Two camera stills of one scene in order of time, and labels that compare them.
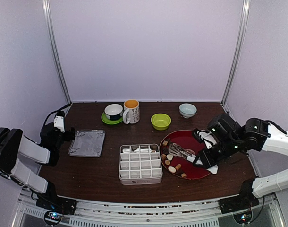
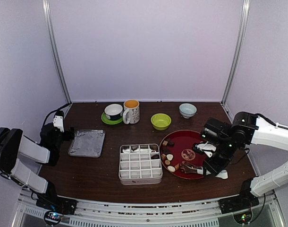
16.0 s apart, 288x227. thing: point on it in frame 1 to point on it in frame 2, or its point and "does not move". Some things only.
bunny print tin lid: (88, 143) does not move
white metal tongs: (210, 141) to (188, 167)
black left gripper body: (68, 136) does not move
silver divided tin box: (140, 164) does not move
